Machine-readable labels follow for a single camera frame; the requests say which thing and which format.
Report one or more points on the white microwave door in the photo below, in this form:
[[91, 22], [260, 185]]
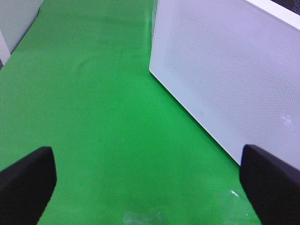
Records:
[[235, 68]]

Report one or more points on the white microwave oven body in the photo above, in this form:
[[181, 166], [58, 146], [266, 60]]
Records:
[[287, 11]]

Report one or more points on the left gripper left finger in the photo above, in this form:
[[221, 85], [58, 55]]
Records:
[[26, 188]]

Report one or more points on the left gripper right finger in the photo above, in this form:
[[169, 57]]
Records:
[[271, 185]]

